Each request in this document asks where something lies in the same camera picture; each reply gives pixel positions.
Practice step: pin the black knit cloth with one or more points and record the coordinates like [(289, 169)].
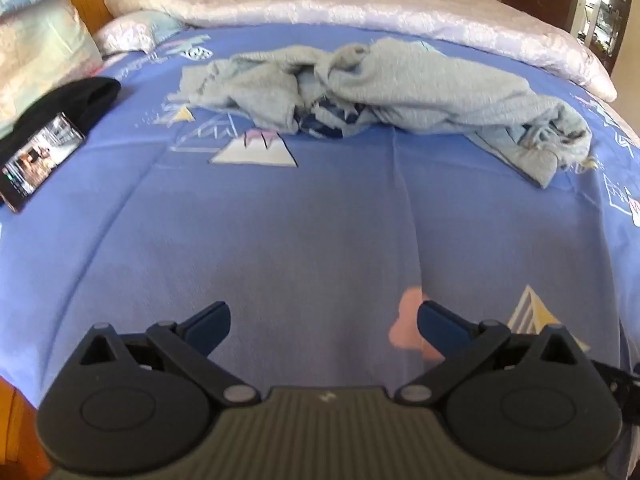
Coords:
[(55, 110)]

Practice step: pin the grey sweatshirt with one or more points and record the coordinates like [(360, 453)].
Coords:
[(415, 92)]

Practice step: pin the small white blue pillow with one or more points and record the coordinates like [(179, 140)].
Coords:
[(135, 30)]

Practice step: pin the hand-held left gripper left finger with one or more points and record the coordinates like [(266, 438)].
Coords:
[(209, 326)]

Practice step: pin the smartphone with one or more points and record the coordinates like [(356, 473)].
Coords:
[(40, 160)]

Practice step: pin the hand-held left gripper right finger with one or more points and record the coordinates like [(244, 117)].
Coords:
[(439, 327)]

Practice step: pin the wooden bed frame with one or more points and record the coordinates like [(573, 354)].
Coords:
[(17, 430)]

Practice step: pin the glass display cabinet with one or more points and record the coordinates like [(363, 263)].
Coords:
[(602, 17)]

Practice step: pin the white quilt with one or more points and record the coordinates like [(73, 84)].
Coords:
[(380, 7)]

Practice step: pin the large pale patterned pillow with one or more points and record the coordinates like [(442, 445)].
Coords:
[(37, 60)]

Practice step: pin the blue printed bedsheet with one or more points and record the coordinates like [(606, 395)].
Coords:
[(310, 230)]

